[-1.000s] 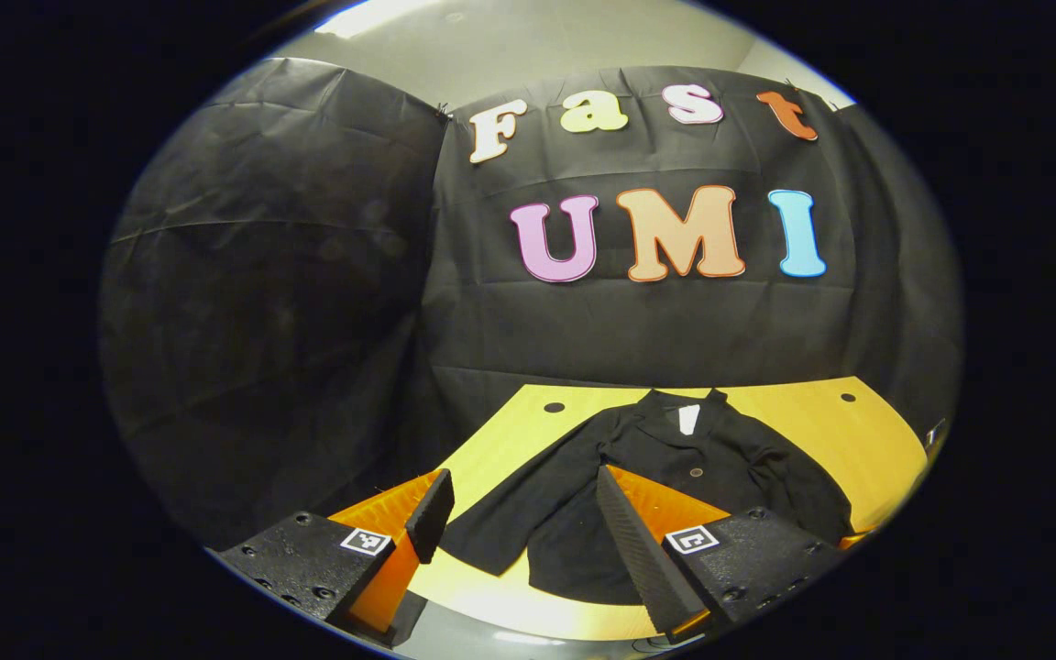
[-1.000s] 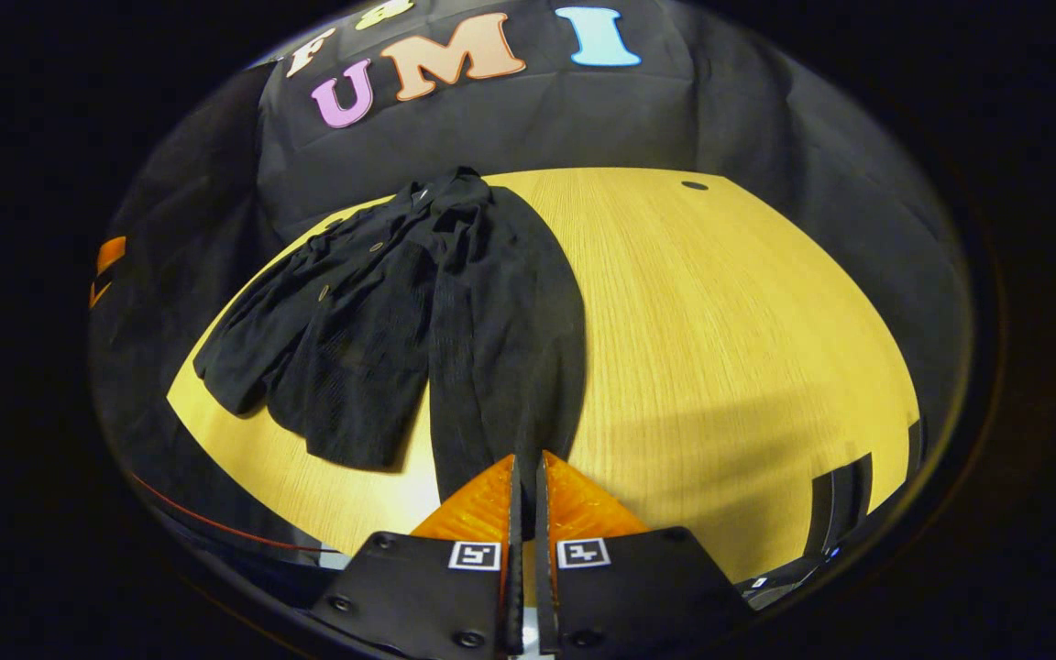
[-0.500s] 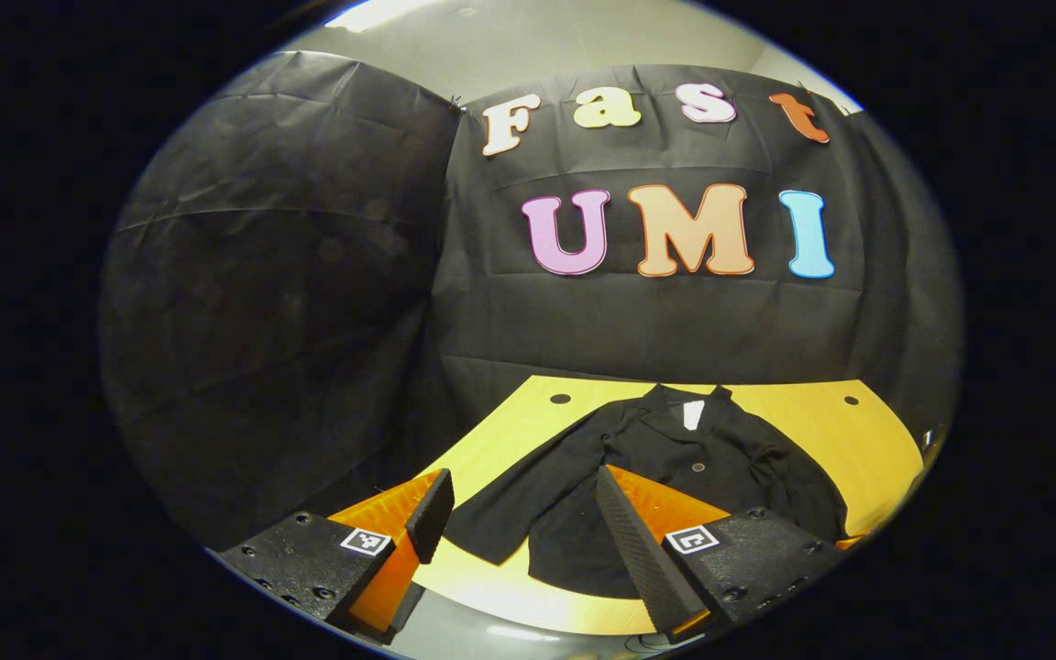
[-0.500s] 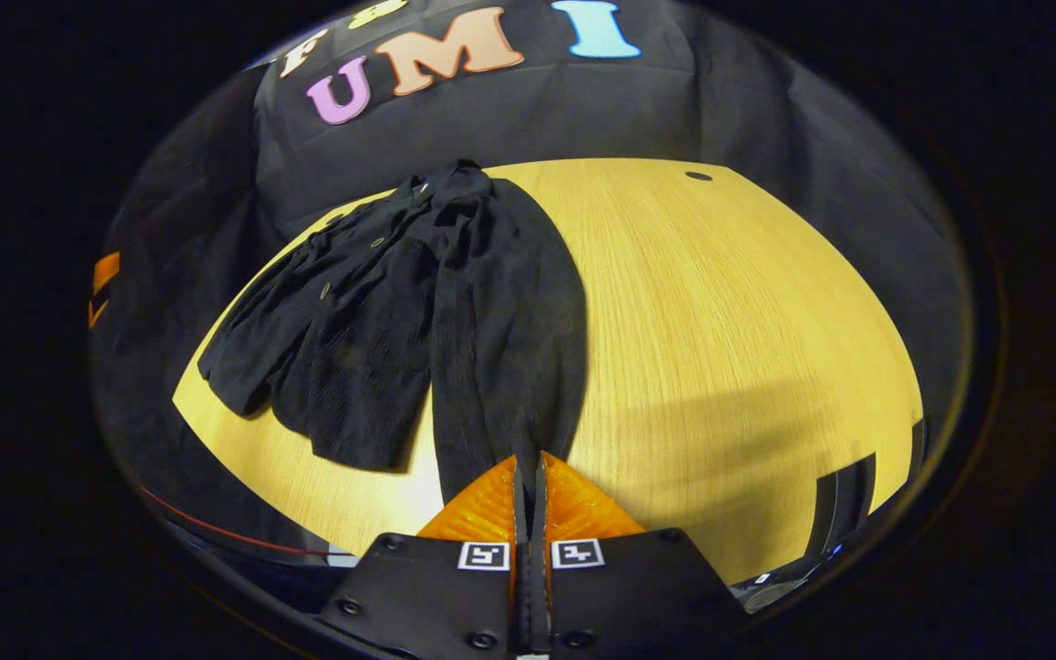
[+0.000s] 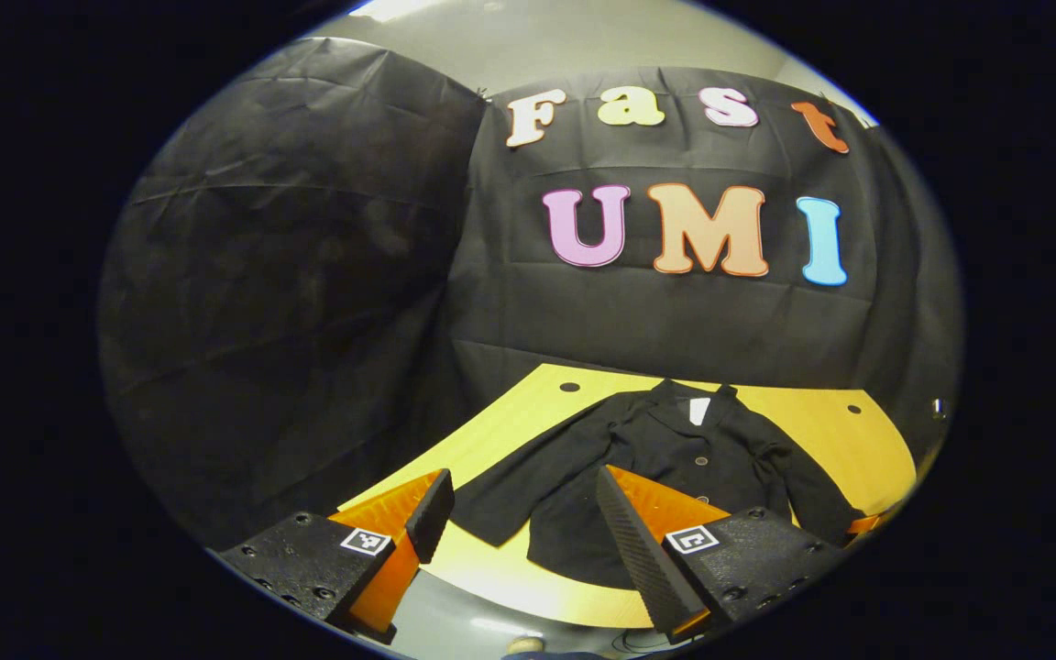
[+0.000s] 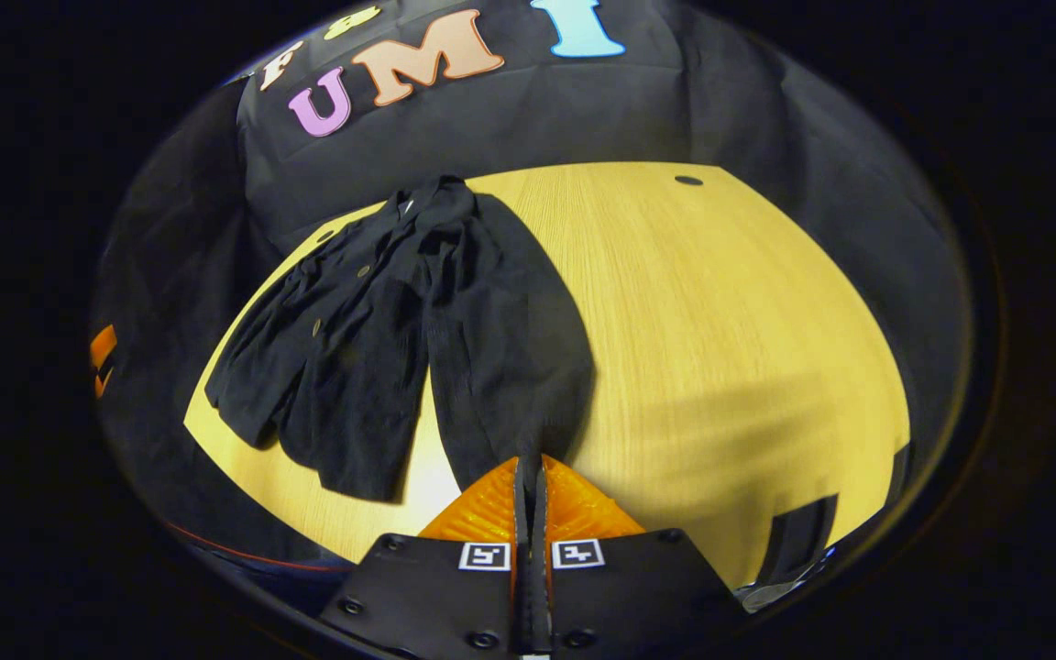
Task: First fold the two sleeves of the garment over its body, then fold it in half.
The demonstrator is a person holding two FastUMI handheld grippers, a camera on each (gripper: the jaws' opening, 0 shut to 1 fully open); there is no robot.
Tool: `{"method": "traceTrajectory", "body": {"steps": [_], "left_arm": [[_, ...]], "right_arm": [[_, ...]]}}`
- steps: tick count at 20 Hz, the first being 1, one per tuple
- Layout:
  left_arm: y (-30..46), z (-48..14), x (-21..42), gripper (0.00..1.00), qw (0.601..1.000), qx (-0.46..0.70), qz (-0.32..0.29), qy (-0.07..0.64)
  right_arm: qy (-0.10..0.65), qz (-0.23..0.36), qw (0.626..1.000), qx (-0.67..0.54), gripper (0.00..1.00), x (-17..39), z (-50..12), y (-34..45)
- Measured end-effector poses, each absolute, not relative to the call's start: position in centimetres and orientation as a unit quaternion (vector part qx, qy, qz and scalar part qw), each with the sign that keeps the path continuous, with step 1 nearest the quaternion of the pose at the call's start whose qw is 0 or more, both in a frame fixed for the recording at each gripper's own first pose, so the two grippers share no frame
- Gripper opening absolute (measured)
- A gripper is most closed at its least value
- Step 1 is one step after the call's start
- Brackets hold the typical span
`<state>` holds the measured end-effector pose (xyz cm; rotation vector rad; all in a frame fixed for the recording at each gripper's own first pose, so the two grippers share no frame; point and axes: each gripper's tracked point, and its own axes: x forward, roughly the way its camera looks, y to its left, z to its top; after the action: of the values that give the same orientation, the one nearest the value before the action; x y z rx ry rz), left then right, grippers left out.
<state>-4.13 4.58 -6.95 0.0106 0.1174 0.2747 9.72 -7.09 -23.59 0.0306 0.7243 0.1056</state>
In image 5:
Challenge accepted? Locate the black backdrop cloth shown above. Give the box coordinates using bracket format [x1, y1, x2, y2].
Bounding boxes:
[99, 37, 964, 551]

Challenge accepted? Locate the black buttoned jacket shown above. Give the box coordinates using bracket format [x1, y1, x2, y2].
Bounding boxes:
[448, 378, 866, 592]

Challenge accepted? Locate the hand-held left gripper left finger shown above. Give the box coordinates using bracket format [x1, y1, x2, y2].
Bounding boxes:
[214, 468, 457, 644]

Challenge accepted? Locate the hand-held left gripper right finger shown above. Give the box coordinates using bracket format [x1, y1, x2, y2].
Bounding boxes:
[595, 465, 852, 643]

